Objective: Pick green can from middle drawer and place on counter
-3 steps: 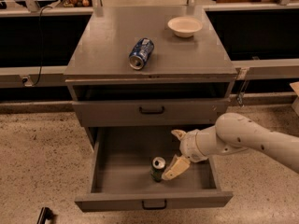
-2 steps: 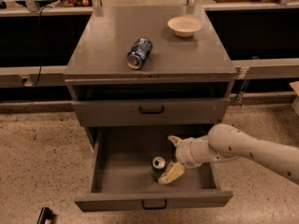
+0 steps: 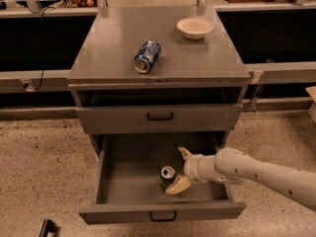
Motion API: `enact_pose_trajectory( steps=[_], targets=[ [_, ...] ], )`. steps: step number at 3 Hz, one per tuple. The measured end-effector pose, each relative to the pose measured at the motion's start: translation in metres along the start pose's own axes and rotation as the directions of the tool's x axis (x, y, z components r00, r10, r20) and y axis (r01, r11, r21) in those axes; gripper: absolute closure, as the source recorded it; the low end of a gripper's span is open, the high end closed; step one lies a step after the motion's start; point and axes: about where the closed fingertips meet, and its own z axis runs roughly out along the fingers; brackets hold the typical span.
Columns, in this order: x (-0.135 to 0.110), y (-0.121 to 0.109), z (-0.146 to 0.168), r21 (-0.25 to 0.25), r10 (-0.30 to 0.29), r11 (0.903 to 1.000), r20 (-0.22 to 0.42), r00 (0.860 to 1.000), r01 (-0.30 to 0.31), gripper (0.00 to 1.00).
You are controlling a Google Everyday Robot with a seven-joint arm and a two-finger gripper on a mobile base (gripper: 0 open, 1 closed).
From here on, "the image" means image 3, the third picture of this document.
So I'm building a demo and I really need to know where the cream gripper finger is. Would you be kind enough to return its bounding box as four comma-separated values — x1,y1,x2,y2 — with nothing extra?
178,147,192,161
165,175,192,196

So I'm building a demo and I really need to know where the metal hook on rail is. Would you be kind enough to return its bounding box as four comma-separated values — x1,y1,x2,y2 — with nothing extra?
250,71,264,113

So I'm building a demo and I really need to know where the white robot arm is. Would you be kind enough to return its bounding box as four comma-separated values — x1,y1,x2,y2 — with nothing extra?
165,147,316,211

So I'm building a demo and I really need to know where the closed grey top drawer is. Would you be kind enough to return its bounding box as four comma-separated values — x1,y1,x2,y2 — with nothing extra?
76,104,242,134

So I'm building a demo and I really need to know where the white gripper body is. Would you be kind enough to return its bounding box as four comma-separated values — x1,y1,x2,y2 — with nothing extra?
184,154,215,183

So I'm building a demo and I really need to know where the open grey middle drawer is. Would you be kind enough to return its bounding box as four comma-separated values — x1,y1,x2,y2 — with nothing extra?
79,132,246,224

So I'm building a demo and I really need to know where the green soda can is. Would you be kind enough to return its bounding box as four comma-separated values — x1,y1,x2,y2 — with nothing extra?
159,166,176,192

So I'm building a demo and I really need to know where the white paper bowl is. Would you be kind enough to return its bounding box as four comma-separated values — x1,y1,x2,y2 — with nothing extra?
177,17,214,40

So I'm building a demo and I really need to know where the black middle drawer handle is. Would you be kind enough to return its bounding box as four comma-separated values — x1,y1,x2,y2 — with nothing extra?
149,211,177,222

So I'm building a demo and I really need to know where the grey drawer cabinet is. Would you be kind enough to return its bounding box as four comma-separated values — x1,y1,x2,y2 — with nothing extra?
67,6,250,149

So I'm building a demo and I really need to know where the black drawer handle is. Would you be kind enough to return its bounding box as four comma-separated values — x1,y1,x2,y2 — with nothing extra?
146,112,174,121
149,211,177,222

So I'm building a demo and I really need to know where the black power cable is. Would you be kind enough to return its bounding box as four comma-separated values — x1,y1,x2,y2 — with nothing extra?
23,5,57,92

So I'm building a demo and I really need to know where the black object on floor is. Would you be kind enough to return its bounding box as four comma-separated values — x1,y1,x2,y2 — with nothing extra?
39,219,56,237

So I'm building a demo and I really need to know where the blue soda can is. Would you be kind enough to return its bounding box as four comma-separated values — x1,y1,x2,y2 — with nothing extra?
134,39,161,74

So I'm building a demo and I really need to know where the black top drawer handle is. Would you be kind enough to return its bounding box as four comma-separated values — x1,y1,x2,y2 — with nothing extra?
146,112,174,121

